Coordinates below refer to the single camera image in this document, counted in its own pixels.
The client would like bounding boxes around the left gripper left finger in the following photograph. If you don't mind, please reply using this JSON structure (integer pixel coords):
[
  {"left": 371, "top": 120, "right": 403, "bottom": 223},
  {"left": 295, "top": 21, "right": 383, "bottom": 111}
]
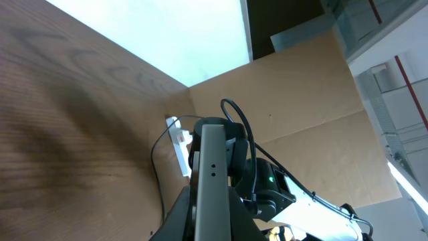
[{"left": 149, "top": 185, "right": 191, "bottom": 241}]

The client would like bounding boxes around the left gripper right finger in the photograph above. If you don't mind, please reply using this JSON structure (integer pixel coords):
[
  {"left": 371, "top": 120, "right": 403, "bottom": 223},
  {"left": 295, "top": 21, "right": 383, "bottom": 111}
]
[{"left": 228, "top": 187, "right": 267, "bottom": 241}]

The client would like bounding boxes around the black charger cable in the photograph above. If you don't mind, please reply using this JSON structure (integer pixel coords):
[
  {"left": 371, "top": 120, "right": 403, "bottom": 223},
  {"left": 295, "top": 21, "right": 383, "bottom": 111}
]
[{"left": 150, "top": 114, "right": 205, "bottom": 225}]

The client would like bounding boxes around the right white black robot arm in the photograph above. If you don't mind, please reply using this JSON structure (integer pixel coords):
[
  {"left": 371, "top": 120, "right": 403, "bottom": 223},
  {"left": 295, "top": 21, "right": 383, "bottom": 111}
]
[{"left": 185, "top": 117, "right": 372, "bottom": 240}]

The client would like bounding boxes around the white power strip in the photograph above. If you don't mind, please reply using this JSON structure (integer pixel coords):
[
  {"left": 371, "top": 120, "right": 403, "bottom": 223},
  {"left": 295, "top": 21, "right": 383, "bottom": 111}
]
[{"left": 166, "top": 116, "right": 193, "bottom": 177}]

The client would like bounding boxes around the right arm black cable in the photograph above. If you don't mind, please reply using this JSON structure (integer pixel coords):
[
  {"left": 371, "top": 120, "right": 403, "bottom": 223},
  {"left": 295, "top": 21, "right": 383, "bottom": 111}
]
[{"left": 219, "top": 97, "right": 375, "bottom": 238}]

